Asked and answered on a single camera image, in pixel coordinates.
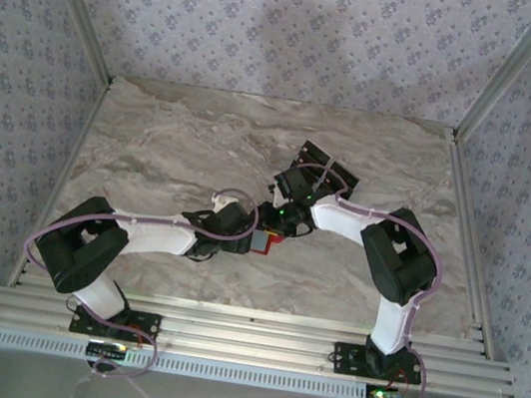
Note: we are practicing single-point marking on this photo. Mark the wide aluminium extrusion base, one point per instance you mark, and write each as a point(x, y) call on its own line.
point(248, 338)

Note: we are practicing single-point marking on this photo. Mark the black credit card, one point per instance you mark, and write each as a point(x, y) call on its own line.
point(348, 176)
point(317, 152)
point(342, 186)
point(309, 160)

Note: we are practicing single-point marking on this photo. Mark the aluminium frame post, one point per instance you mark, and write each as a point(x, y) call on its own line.
point(81, 3)
point(506, 70)

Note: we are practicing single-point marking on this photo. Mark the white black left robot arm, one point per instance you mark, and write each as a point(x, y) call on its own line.
point(158, 237)

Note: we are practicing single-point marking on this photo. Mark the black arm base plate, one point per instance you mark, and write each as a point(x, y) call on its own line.
point(346, 358)
point(149, 324)

